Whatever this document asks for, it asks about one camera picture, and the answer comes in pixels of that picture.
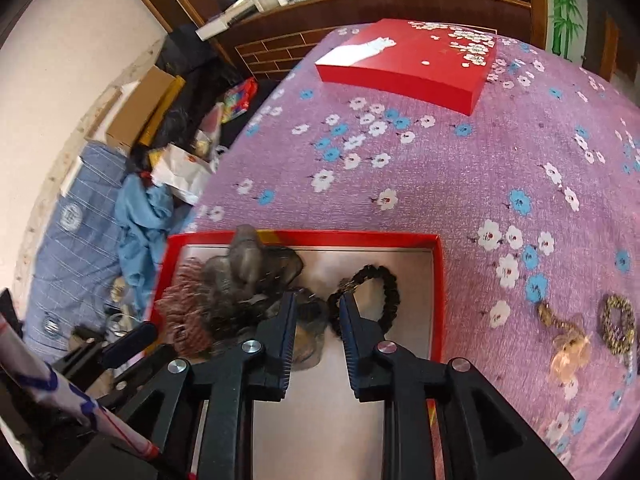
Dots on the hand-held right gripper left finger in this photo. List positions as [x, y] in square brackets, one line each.
[289, 340]

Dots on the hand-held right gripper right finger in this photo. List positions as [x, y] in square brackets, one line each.
[350, 355]

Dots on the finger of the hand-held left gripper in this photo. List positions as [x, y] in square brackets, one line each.
[130, 342]

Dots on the red box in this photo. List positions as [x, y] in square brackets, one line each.
[390, 280]

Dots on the clear plastic hair clip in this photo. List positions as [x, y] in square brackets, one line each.
[567, 360]

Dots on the red checked scrunchie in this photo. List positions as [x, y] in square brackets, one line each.
[182, 300]

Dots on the grey sheer scrunchie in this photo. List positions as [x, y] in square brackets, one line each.
[250, 260]

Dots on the blue striped bedding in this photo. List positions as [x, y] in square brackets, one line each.
[75, 240]

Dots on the light blue cloth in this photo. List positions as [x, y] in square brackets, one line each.
[145, 220]

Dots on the white paper bag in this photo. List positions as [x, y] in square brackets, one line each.
[180, 172]

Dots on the purple floral bedsheet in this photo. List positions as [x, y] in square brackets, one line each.
[450, 170]

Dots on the brown cardboard box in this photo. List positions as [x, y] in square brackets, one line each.
[135, 110]

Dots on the long yellow box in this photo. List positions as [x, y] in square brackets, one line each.
[162, 110]

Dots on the colourful snack package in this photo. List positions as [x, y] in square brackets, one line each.
[240, 100]

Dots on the black plastic bag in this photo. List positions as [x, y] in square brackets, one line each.
[195, 70]

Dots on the red floral box lid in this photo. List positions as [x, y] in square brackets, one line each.
[400, 67]

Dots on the wooden headboard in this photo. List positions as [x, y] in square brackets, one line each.
[380, 7]

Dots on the green bamboo wall sticker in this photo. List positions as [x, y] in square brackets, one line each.
[565, 5]

